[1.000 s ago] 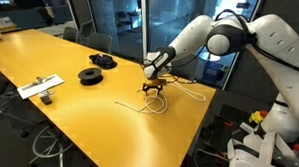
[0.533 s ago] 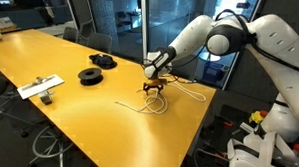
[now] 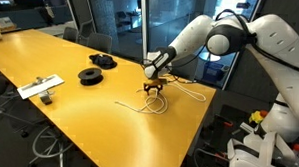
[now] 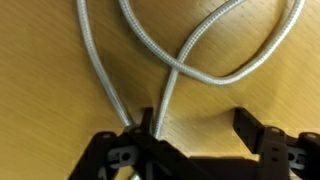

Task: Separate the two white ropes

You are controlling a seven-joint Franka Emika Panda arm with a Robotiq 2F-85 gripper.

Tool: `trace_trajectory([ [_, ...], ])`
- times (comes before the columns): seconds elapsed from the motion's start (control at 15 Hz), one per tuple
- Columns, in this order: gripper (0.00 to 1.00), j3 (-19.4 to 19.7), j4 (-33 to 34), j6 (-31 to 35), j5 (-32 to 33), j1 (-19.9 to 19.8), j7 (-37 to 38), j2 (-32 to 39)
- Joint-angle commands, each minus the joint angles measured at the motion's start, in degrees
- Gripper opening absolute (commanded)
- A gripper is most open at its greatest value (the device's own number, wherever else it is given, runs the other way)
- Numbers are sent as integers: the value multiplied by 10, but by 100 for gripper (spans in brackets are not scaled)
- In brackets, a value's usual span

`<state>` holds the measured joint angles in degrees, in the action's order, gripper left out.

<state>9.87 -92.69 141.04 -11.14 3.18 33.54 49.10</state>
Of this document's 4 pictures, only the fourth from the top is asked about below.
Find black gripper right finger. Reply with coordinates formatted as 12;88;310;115
232;107;320;180

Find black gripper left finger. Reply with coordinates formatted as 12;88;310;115
68;107;214;180

